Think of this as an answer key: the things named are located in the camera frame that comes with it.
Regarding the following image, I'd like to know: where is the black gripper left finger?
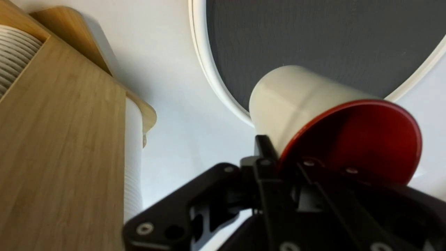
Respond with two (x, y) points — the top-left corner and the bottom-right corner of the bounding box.
(122, 134), (301, 251)

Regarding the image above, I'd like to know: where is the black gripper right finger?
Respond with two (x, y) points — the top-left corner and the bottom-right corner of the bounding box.
(296, 159), (446, 251)

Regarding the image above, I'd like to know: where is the white cup with red interior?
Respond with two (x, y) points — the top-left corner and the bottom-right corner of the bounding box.
(248, 64), (424, 188)

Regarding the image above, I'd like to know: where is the white disposable cup stack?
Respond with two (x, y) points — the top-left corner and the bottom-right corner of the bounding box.
(123, 95), (145, 224)

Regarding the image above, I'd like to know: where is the round grey tray white rim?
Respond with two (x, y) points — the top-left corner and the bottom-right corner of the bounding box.
(187, 0), (446, 128)

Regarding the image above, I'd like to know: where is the wooden rack with plates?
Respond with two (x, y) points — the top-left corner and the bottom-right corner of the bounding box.
(0, 4), (159, 251)

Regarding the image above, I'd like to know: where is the stack of patterned paper cups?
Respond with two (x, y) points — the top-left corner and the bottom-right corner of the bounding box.
(0, 23), (45, 100)

